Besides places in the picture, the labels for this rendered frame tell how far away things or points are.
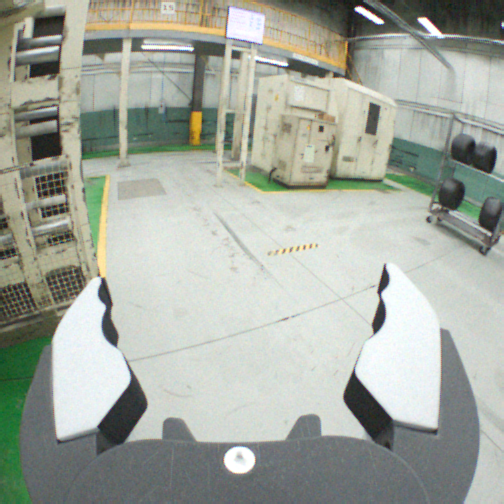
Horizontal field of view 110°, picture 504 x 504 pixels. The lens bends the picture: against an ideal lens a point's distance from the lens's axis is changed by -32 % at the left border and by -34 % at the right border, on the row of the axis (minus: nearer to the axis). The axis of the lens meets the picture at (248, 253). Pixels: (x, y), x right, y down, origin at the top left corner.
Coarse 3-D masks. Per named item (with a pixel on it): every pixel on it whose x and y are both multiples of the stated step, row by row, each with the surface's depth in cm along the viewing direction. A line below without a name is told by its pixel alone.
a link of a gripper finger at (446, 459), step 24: (456, 360) 6; (456, 384) 5; (456, 408) 4; (384, 432) 5; (408, 432) 4; (432, 432) 4; (456, 432) 4; (408, 456) 4; (432, 456) 4; (456, 456) 3; (432, 480) 3; (456, 480) 3
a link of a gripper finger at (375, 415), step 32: (384, 288) 10; (416, 288) 9; (384, 320) 8; (416, 320) 7; (384, 352) 6; (416, 352) 6; (352, 384) 6; (384, 384) 6; (416, 384) 5; (384, 416) 5; (416, 416) 5
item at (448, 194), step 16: (448, 128) 298; (448, 144) 309; (464, 144) 283; (480, 144) 261; (464, 160) 296; (480, 160) 264; (448, 192) 327; (464, 192) 335; (448, 208) 344; (496, 208) 257; (464, 224) 340; (480, 224) 293; (496, 224) 290; (480, 240) 287; (496, 240) 295
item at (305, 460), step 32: (128, 448) 4; (160, 448) 4; (192, 448) 4; (224, 448) 4; (256, 448) 4; (288, 448) 4; (320, 448) 4; (352, 448) 4; (384, 448) 4; (96, 480) 3; (128, 480) 3; (160, 480) 4; (192, 480) 4; (224, 480) 4; (256, 480) 4; (288, 480) 4; (320, 480) 4; (352, 480) 3; (384, 480) 3; (416, 480) 3
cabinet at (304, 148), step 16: (288, 128) 392; (304, 128) 380; (320, 128) 392; (336, 128) 407; (288, 144) 401; (304, 144) 395; (320, 144) 408; (288, 160) 410; (304, 160) 410; (320, 160) 425; (272, 176) 460; (288, 176) 418; (304, 176) 426; (320, 176) 442
